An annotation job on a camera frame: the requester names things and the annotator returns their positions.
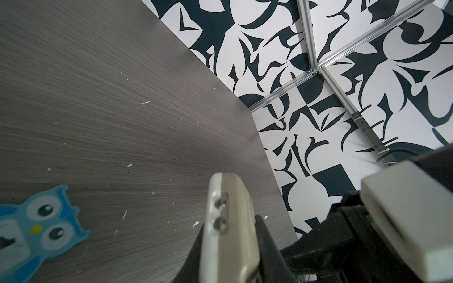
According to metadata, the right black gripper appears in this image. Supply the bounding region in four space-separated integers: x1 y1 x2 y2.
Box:
281 191 420 283

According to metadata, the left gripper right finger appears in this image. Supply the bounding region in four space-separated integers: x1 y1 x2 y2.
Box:
255 215 297 283

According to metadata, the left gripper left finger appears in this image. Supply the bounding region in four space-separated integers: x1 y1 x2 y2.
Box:
172 226 204 283

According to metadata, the white remote control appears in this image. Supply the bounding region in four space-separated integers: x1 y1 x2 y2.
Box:
199 173 261 283

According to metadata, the blue toy block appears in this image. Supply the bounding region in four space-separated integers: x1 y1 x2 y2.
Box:
1 185 90 283

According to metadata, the black wall hook rail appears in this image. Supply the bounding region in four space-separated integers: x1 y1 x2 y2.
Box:
350 104 397 166

